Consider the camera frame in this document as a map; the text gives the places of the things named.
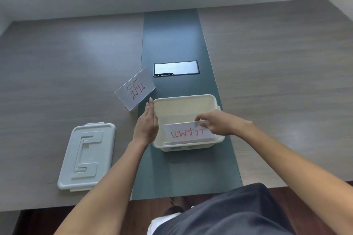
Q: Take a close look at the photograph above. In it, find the white plastic storage box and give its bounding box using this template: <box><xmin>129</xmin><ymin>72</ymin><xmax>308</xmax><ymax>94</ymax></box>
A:
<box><xmin>151</xmin><ymin>94</ymin><xmax>225</xmax><ymax>152</ymax></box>

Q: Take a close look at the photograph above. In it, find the white card with red writing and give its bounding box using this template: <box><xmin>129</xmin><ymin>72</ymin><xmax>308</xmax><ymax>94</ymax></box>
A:
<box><xmin>162</xmin><ymin>120</ymin><xmax>216</xmax><ymax>146</ymax></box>
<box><xmin>114</xmin><ymin>67</ymin><xmax>156</xmax><ymax>112</ymax></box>

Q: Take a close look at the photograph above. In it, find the person's right hand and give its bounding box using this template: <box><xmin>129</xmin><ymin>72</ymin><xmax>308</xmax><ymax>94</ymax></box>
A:
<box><xmin>194</xmin><ymin>110</ymin><xmax>253</xmax><ymax>137</ymax></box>

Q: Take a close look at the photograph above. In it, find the black table cable port flap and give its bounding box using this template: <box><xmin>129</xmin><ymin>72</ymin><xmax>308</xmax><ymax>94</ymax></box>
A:
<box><xmin>153</xmin><ymin>60</ymin><xmax>200</xmax><ymax>78</ymax></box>

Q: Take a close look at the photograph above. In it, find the person's right forearm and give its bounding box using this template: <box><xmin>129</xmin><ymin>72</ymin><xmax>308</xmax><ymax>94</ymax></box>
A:
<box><xmin>234</xmin><ymin>120</ymin><xmax>353</xmax><ymax>235</ymax></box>

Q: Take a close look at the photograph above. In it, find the person's left forearm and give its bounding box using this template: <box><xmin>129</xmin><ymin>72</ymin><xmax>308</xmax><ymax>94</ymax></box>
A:
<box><xmin>54</xmin><ymin>141</ymin><xmax>151</xmax><ymax>235</ymax></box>

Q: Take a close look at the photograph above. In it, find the person's left hand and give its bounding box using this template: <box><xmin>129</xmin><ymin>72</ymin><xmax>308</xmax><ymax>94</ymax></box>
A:
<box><xmin>132</xmin><ymin>97</ymin><xmax>159</xmax><ymax>148</ymax></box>

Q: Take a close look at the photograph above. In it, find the grey plastic box lid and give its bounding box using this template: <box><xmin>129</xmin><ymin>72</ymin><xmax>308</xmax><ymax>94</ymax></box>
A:
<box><xmin>57</xmin><ymin>122</ymin><xmax>116</xmax><ymax>191</ymax></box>

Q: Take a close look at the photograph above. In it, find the white garment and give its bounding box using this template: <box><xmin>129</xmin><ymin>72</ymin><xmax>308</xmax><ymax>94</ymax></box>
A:
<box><xmin>147</xmin><ymin>212</ymin><xmax>181</xmax><ymax>235</ymax></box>

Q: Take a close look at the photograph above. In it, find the dark grey garment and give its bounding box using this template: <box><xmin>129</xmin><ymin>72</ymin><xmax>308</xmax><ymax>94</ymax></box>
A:
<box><xmin>150</xmin><ymin>182</ymin><xmax>297</xmax><ymax>235</ymax></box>

